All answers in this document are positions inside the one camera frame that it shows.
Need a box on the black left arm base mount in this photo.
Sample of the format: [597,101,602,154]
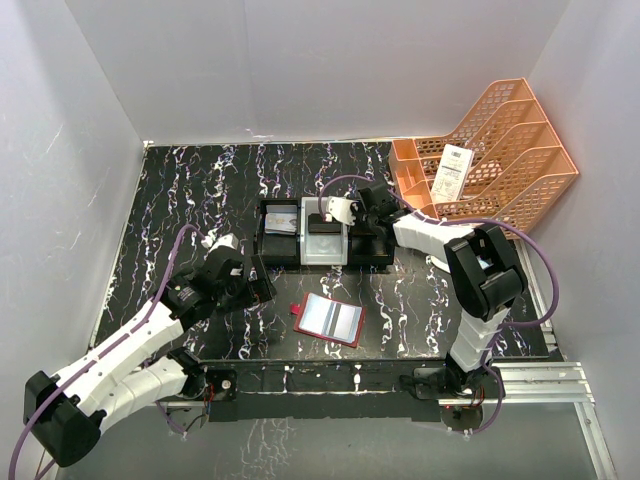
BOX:
[143,347,238,436]

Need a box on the black bin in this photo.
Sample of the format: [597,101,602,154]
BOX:
[348,200,396,267]
[253,198,301,269]

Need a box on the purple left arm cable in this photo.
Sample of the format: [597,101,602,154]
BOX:
[7,223,211,480]

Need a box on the black bin left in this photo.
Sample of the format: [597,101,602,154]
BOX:
[253,198,301,269]

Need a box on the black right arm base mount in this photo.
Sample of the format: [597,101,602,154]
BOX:
[399,366,505,432]

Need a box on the black card in white bin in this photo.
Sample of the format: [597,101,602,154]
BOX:
[307,213,343,235]

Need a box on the white VIP card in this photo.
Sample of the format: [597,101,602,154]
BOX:
[264,204,298,235]

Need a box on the white bin middle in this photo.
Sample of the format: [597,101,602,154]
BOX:
[299,197,348,266]

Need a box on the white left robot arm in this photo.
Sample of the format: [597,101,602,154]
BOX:
[23,234,276,467]

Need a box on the black bin right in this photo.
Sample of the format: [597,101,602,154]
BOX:
[348,200,396,267]

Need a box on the white magnetic stripe card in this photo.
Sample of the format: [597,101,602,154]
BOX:
[326,302,362,343]

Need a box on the white paper receipt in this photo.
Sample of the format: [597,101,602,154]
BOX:
[431,144,474,203]

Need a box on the orange plastic desk organizer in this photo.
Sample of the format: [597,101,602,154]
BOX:
[389,78,579,233]

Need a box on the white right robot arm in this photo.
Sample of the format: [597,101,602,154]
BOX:
[351,183,528,397]

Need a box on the aluminium frame rail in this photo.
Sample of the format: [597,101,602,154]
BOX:
[37,362,616,480]

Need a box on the red leather card holder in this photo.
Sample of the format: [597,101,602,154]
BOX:
[293,292,366,348]

